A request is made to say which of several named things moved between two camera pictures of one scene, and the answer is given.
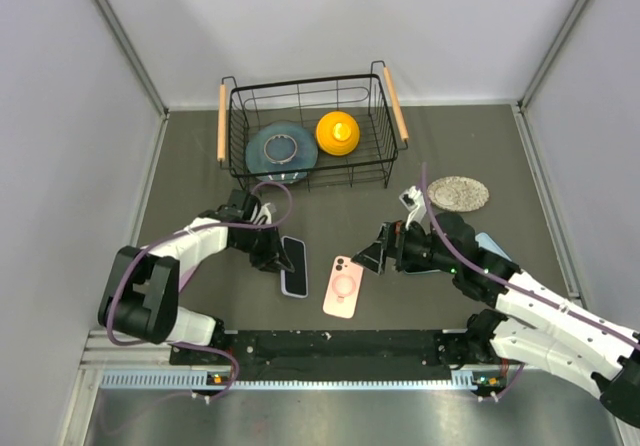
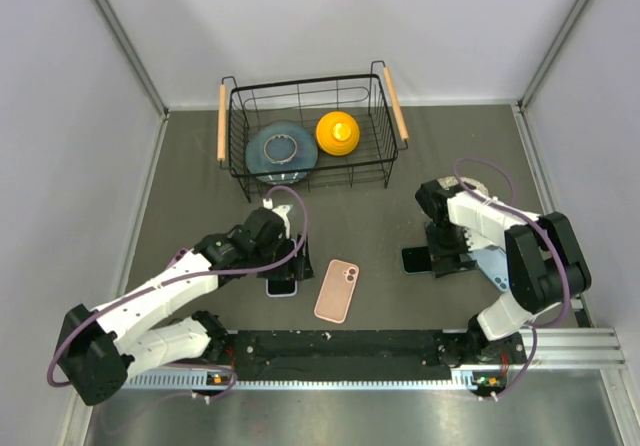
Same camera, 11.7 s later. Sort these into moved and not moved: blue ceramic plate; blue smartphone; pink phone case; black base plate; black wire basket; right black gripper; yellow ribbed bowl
Moved: right black gripper; blue smartphone; pink phone case
Not moved: black wire basket; blue ceramic plate; yellow ribbed bowl; black base plate
